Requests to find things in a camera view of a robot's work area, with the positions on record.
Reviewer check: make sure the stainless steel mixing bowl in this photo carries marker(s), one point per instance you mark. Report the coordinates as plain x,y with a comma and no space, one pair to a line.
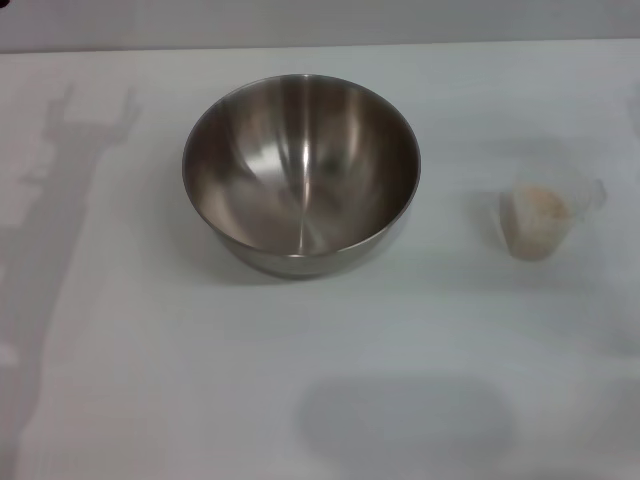
300,175

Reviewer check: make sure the clear plastic measuring cup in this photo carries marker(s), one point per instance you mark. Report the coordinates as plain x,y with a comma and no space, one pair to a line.
530,235

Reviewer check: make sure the white rice grains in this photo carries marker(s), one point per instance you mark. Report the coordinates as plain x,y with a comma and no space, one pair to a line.
537,205

